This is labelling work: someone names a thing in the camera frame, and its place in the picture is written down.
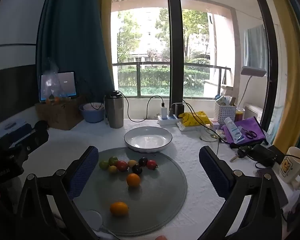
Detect yellow bottle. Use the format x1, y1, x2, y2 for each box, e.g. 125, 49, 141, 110
236, 107, 246, 122

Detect white bear print mug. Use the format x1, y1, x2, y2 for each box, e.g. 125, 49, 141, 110
279, 146, 300, 190

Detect black key fob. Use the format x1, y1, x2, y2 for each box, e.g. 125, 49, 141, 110
34, 120, 49, 131

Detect white desk lamp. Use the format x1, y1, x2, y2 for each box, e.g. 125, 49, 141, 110
237, 66, 267, 107

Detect black scissors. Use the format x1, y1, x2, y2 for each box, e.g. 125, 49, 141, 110
241, 127, 258, 140

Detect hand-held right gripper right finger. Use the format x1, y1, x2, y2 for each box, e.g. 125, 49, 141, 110
197, 146, 289, 240

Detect white round object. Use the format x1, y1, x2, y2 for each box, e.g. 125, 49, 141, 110
83, 210, 122, 240

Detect black window post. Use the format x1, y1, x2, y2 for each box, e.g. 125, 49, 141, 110
166, 0, 185, 105

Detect teal curtain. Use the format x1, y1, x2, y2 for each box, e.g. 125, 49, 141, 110
36, 0, 115, 103

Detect yellow duck print bag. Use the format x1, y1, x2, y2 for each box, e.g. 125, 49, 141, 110
178, 110, 212, 127

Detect keys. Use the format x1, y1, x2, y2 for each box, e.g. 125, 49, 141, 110
230, 145, 252, 162

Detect black device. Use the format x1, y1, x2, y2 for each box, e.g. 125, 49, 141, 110
250, 143, 286, 167

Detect yellow curtain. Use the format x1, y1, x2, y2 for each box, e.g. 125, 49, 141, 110
259, 0, 300, 153
98, 0, 115, 67

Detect white tube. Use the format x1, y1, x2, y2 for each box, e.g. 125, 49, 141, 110
224, 117, 246, 144

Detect black adapter cable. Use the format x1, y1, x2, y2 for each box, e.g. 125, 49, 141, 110
171, 102, 224, 143

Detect balcony railing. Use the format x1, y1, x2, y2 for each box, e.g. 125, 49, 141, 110
112, 62, 234, 98

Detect black charger cable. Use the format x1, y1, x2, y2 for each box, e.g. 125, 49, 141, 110
114, 90, 165, 123

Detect stainless steel tumbler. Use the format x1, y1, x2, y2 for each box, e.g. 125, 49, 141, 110
104, 91, 124, 129

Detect white plate with dark rim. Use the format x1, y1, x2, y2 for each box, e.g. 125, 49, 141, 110
124, 127, 173, 153

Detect purple pouch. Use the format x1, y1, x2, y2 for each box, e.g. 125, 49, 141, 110
221, 116, 269, 148

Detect oblong orange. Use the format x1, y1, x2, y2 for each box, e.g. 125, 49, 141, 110
110, 202, 129, 217

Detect cardboard box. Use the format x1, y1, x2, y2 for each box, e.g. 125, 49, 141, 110
35, 96, 87, 131

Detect white power strip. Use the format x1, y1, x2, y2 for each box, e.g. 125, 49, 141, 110
157, 114, 181, 126

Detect white tissue pack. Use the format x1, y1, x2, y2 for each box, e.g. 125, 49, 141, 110
177, 122, 203, 132

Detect blue bowl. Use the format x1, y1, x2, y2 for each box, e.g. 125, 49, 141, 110
79, 102, 105, 124

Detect grey round placemat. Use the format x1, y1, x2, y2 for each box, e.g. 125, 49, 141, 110
73, 147, 188, 237

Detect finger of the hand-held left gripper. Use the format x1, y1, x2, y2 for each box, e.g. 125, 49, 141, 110
14, 129, 50, 161

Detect clear plastic bag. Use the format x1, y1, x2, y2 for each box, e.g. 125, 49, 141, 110
43, 57, 63, 105

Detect round orange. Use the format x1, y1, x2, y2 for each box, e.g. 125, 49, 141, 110
126, 173, 141, 187

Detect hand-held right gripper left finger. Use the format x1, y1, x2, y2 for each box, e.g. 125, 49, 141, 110
15, 146, 100, 240

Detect white plastic basket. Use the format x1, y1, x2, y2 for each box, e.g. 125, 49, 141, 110
214, 100, 237, 126

